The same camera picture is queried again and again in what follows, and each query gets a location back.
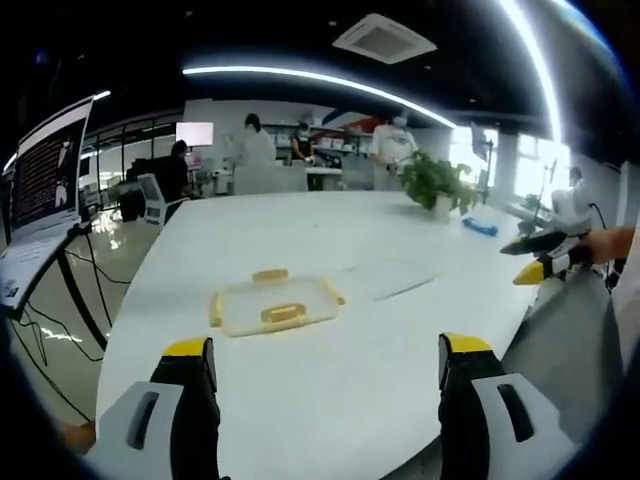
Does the black cable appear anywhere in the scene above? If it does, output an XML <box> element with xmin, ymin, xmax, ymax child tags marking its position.
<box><xmin>9</xmin><ymin>232</ymin><xmax>132</xmax><ymax>426</ymax></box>

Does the potted green plant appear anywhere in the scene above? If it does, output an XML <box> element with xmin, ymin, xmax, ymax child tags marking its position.
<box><xmin>398</xmin><ymin>149</ymin><xmax>485</xmax><ymax>217</ymax></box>

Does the black stand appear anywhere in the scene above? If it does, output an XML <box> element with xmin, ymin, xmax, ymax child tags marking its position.
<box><xmin>517</xmin><ymin>157</ymin><xmax>559</xmax><ymax>237</ymax></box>

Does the ceiling light strip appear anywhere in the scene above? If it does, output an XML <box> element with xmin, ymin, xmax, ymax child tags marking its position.
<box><xmin>497</xmin><ymin>0</ymin><xmax>569</xmax><ymax>142</ymax></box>
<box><xmin>181</xmin><ymin>64</ymin><xmax>457</xmax><ymax>129</ymax></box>

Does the bright wall screen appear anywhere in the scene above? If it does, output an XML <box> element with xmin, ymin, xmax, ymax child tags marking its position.
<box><xmin>175</xmin><ymin>121</ymin><xmax>216</xmax><ymax>148</ymax></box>

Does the ceiling air conditioner vent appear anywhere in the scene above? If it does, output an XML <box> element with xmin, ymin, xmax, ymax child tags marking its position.
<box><xmin>331</xmin><ymin>12</ymin><xmax>439</xmax><ymax>66</ymax></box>

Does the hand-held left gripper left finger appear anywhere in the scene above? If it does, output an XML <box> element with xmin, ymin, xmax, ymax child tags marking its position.
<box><xmin>87</xmin><ymin>336</ymin><xmax>222</xmax><ymax>480</ymax></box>

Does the clear plastic container lid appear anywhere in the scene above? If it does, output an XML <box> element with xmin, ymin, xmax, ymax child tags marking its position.
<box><xmin>208</xmin><ymin>267</ymin><xmax>347</xmax><ymax>339</ymax></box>

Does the blue cloth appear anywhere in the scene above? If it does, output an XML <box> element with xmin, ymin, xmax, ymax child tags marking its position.
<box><xmin>460</xmin><ymin>215</ymin><xmax>501</xmax><ymax>237</ymax></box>

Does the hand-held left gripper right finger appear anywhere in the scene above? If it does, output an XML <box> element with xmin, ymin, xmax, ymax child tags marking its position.
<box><xmin>437</xmin><ymin>332</ymin><xmax>585</xmax><ymax>480</ymax></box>

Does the clear plastic sheet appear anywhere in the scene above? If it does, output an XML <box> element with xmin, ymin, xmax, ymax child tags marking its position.
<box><xmin>373</xmin><ymin>256</ymin><xmax>435</xmax><ymax>302</ymax></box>

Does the person's white clothing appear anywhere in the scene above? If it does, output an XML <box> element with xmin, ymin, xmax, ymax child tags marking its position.
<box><xmin>610</xmin><ymin>257</ymin><xmax>640</xmax><ymax>386</ymax></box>

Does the white office chair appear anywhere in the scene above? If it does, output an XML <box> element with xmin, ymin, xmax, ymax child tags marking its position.
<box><xmin>136</xmin><ymin>172</ymin><xmax>185</xmax><ymax>227</ymax></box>

